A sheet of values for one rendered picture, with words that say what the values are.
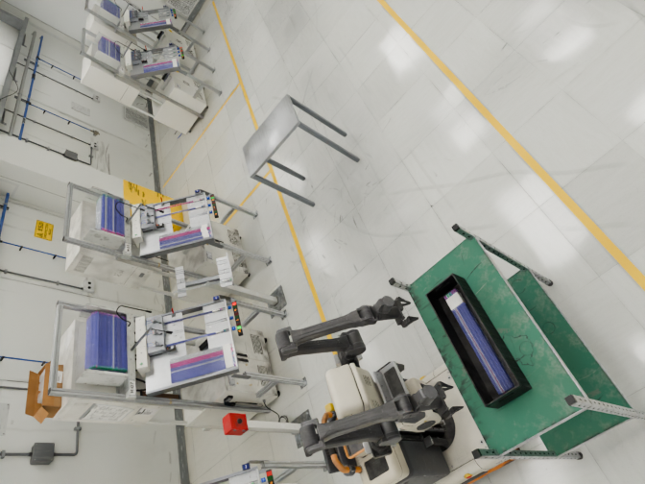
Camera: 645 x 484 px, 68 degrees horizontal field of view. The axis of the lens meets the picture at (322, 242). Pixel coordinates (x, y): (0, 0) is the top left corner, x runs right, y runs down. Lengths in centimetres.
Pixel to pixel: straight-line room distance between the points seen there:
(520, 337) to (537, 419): 32
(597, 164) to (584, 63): 77
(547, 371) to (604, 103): 200
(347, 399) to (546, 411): 78
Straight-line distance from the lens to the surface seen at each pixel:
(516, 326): 221
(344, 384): 217
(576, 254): 324
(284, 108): 444
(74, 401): 401
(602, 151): 345
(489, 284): 230
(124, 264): 497
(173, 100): 792
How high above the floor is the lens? 294
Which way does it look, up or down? 40 degrees down
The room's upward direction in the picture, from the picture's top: 67 degrees counter-clockwise
